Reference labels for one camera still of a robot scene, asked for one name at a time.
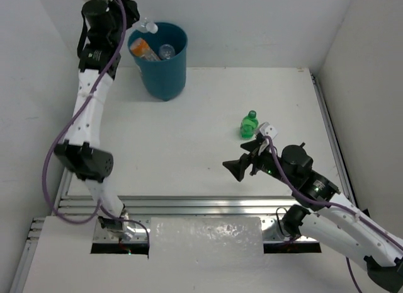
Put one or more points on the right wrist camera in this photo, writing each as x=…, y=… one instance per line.
x=266, y=132

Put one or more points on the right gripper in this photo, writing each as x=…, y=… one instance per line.
x=237, y=167

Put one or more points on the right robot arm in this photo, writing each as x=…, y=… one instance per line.
x=323, y=212

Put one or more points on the orange bottle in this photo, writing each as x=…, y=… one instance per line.
x=141, y=49

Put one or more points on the aluminium front rail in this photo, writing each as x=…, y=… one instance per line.
x=204, y=206

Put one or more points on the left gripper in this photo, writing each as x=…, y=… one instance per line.
x=129, y=8

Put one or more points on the clear bottle blue label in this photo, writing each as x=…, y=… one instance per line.
x=166, y=52

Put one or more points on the clear bottle blue cap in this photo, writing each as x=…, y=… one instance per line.
x=146, y=26

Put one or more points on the green plastic bottle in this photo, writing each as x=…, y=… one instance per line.
x=248, y=125

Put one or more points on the teal plastic bin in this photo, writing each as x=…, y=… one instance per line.
x=164, y=79

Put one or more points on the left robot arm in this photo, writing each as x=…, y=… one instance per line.
x=104, y=24

